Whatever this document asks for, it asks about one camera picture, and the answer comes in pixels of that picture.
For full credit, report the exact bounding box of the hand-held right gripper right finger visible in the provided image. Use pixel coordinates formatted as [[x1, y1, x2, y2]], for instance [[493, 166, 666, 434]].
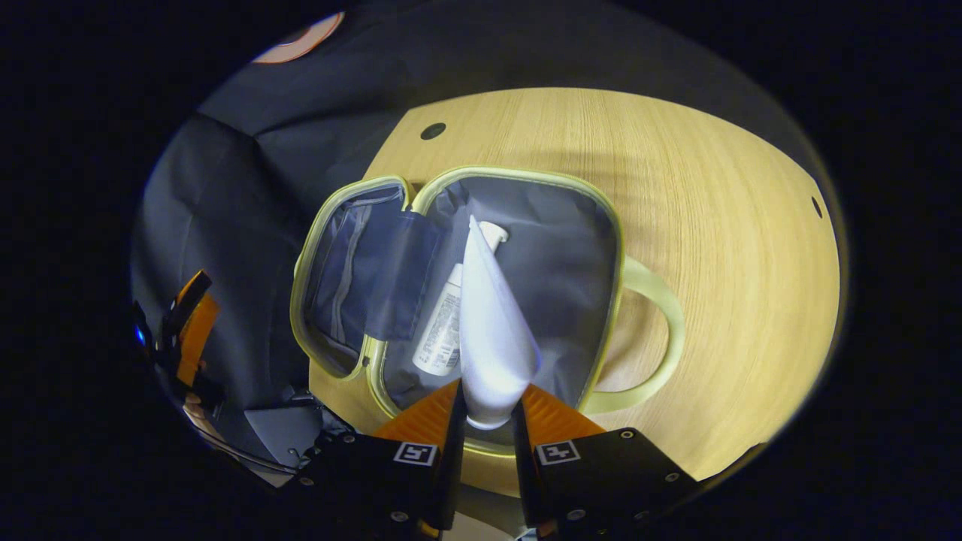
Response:
[[511, 383, 703, 538]]

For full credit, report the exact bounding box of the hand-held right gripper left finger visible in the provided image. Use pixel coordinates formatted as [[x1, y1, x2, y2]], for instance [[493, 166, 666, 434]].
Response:
[[297, 379, 468, 538]]

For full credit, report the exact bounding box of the white squeeze tube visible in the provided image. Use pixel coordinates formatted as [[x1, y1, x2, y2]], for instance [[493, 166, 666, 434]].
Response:
[[458, 216, 543, 431]]

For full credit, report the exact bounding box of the white pump bottle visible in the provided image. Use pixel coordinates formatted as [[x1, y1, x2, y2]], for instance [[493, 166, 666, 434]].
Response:
[[412, 221, 510, 376]]

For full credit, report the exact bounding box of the pale yellow suitcase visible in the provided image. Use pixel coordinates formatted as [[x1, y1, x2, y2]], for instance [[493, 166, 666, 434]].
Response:
[[289, 165, 686, 459]]

